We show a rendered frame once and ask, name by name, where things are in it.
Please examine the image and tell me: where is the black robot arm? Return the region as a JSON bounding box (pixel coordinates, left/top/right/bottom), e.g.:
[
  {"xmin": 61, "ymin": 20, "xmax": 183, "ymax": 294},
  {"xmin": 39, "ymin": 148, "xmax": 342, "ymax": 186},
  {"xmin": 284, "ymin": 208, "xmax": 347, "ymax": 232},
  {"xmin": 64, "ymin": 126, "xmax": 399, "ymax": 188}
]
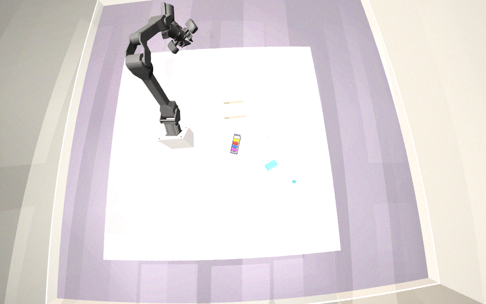
[{"xmin": 125, "ymin": 2, "xmax": 182, "ymax": 136}]

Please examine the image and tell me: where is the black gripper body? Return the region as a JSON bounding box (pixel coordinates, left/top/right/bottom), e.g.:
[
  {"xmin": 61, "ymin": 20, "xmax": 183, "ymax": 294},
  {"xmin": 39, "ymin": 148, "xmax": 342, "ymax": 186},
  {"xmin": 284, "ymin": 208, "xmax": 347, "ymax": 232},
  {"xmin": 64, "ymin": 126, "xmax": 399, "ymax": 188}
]
[{"xmin": 168, "ymin": 19, "xmax": 198, "ymax": 54}]

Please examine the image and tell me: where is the light blue rectangular block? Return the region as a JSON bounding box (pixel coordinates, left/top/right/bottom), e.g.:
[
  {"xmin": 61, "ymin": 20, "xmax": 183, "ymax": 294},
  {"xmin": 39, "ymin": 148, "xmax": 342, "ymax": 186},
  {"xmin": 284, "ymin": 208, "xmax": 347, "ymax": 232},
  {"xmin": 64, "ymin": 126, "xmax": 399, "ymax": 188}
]
[{"xmin": 265, "ymin": 159, "xmax": 278, "ymax": 171}]

